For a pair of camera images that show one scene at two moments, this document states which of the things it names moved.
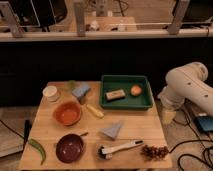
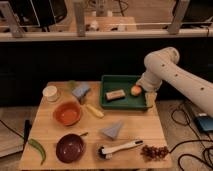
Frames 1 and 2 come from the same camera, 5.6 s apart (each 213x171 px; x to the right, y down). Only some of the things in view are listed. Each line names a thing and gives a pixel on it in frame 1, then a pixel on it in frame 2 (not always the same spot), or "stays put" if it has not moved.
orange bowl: x=67 y=113 stays put
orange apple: x=135 y=90 stays put
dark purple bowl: x=69 y=148 stays put
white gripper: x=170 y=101 → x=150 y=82
